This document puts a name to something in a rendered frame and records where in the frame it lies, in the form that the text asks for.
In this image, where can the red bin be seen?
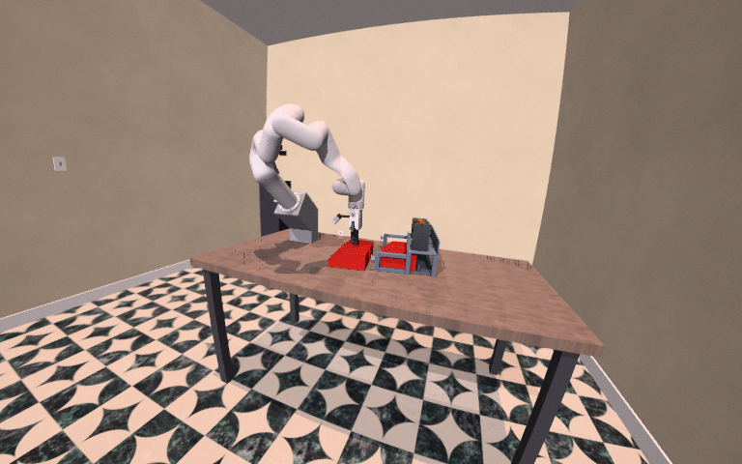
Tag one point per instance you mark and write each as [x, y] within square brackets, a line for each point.
[350, 257]
[361, 243]
[397, 262]
[394, 244]

